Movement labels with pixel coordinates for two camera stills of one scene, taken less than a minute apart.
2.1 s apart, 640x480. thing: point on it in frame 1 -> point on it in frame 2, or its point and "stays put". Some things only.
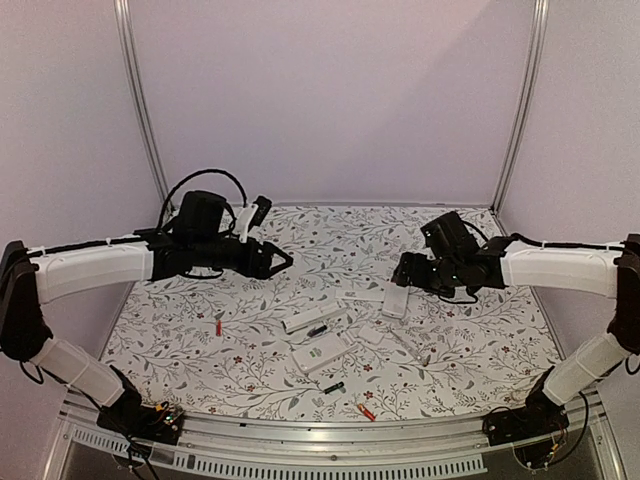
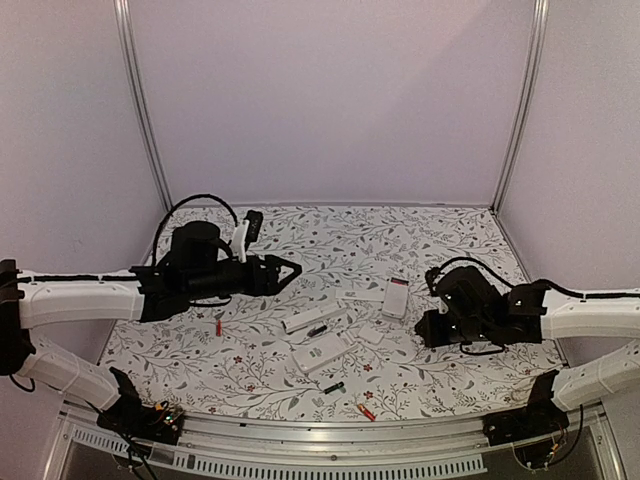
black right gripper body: [444, 279] -> [469, 330]
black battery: [317, 330] stays put
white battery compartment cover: [370, 335] stays put
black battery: [335, 387] stays put
